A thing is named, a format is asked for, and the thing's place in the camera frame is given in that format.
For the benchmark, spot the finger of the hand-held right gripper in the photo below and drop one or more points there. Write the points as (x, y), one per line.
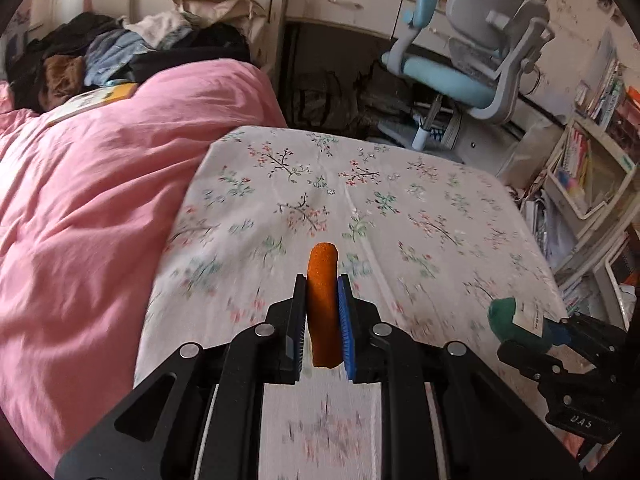
(530, 362)
(590, 330)

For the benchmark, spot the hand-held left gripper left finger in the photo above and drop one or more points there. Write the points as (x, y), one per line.
(295, 310)

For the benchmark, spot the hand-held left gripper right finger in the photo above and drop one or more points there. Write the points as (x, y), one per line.
(347, 330)

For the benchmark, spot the long orange peel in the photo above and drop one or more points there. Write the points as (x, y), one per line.
(322, 300)

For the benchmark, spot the green wrapper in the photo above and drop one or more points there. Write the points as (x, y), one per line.
(502, 315)

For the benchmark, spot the person's right hand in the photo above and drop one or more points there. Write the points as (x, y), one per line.
(602, 462)

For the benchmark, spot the floral tablecloth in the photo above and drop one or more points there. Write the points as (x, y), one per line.
(390, 240)

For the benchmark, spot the pile of papers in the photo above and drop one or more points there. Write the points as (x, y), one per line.
(540, 225)

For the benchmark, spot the white bookshelf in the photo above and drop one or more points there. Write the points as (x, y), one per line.
(600, 185)

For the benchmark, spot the white plastic bag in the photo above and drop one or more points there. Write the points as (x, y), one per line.
(530, 155)

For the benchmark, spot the dark bags under desk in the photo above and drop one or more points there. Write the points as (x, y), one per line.
(345, 100)

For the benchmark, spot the pink duvet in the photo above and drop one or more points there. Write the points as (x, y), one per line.
(90, 210)

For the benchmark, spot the leaning row of books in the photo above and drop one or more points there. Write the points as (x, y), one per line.
(602, 85)

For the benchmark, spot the blue and grey desk chair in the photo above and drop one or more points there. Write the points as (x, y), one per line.
(450, 85)

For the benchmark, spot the black folded garment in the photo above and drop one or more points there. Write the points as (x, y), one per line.
(200, 55)

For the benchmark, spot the yellow and white book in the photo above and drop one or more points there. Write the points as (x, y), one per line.
(95, 102)

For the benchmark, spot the white desk with drawer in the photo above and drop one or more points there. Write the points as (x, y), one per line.
(345, 2)

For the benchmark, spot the blue denim garment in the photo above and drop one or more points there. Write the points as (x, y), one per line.
(115, 55)

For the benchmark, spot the white garment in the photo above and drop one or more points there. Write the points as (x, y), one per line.
(160, 27)

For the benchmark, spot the brown garment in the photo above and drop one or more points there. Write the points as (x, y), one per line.
(62, 80)

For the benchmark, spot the black clothing pile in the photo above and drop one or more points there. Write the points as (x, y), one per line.
(50, 40)

